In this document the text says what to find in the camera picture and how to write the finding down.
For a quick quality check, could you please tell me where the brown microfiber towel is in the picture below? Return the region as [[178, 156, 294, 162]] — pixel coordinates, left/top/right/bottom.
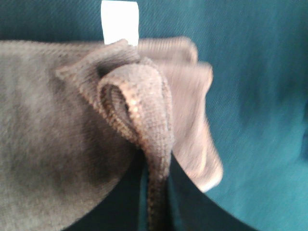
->
[[0, 37, 223, 231]]

